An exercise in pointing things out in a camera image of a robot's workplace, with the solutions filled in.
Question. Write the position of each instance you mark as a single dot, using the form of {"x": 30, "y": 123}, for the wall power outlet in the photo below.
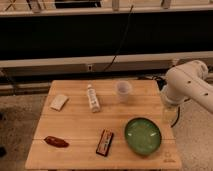
{"x": 90, "y": 68}

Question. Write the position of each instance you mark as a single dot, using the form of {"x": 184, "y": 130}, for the green bowl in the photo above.
{"x": 143, "y": 136}

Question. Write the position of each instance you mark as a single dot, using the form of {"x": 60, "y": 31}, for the red chocolate bar box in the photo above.
{"x": 104, "y": 143}

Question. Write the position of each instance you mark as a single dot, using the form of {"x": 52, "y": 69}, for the clear plastic cup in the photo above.
{"x": 123, "y": 90}

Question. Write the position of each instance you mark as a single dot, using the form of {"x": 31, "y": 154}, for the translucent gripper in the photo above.
{"x": 169, "y": 114}

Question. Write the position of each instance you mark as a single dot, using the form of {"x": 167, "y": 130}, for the white sponge block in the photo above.
{"x": 58, "y": 102}

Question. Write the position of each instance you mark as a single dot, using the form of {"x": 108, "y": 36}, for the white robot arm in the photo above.
{"x": 187, "y": 81}

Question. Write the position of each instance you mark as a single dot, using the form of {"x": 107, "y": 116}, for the white tube bottle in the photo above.
{"x": 92, "y": 98}

